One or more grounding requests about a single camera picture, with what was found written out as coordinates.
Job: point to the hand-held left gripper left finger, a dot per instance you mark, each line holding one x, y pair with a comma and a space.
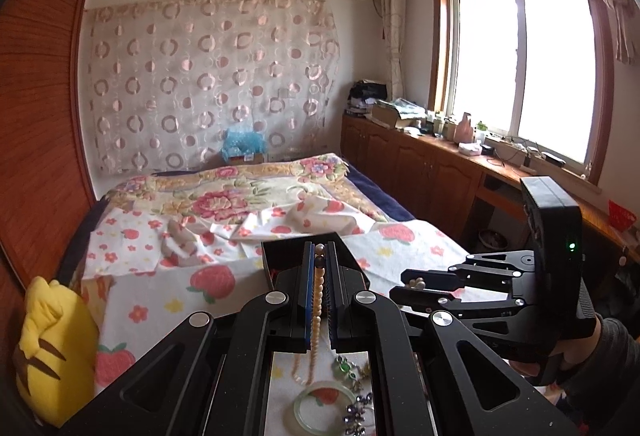
310, 301

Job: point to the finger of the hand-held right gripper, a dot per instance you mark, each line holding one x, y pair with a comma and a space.
480, 272
480, 311

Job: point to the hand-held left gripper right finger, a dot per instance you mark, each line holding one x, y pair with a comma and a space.
334, 301

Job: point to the black jewelry box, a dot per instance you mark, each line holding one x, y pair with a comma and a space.
280, 261

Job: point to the pale green jade bangle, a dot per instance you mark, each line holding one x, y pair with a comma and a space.
299, 410

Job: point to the person's right forearm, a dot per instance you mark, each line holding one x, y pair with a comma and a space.
620, 366

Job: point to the person's right hand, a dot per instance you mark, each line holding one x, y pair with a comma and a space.
580, 346

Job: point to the dark round pot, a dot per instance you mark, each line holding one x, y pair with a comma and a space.
492, 241

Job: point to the red basket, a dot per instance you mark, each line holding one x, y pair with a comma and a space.
622, 216

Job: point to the small black device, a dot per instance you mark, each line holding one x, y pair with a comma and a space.
553, 159

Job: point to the white power strip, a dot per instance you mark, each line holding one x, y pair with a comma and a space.
510, 153

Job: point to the navy bed cover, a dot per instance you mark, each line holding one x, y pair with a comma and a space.
380, 196

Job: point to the wooden cabinet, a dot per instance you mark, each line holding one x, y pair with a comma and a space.
415, 171

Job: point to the white tissue pack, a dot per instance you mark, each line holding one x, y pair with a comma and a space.
470, 149

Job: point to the floral blanket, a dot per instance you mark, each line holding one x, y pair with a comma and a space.
225, 201

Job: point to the green capped bottle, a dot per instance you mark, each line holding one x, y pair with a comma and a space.
480, 132

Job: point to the pink bottle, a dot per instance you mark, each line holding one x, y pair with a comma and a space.
464, 131

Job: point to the strawberry print bed sheet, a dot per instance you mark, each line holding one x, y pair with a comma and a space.
165, 296

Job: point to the cardboard box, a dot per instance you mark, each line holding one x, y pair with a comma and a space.
245, 159

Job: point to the blue plastic bag on box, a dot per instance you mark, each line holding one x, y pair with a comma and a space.
242, 142

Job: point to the wooden framed window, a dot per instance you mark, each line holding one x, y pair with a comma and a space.
490, 56

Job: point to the dark pile of bags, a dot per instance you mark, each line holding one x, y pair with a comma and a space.
367, 96

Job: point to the tied cream window curtain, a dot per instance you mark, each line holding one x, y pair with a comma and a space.
620, 21

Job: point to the cream patterned window curtain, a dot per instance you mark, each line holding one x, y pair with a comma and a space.
392, 26

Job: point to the yellow plush toy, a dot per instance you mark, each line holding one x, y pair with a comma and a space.
50, 331

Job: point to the wooden wardrobe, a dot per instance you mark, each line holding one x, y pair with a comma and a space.
35, 116

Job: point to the circle patterned wall curtain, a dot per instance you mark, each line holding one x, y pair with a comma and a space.
200, 81

